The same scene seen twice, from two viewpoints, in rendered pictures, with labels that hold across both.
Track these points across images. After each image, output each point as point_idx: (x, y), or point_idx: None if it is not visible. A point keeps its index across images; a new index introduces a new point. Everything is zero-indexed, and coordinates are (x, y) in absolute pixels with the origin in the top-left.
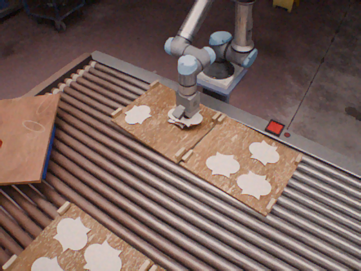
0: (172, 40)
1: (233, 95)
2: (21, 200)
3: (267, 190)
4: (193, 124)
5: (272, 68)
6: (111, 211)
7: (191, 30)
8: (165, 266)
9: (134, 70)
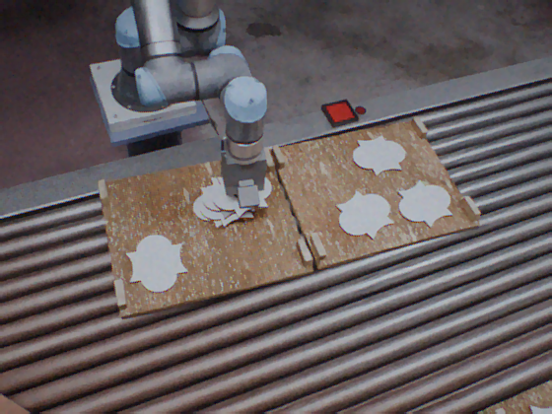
0: (152, 74)
1: (80, 129)
2: None
3: (444, 194)
4: (266, 197)
5: (85, 40)
6: None
7: (173, 31)
8: (488, 399)
9: (10, 200)
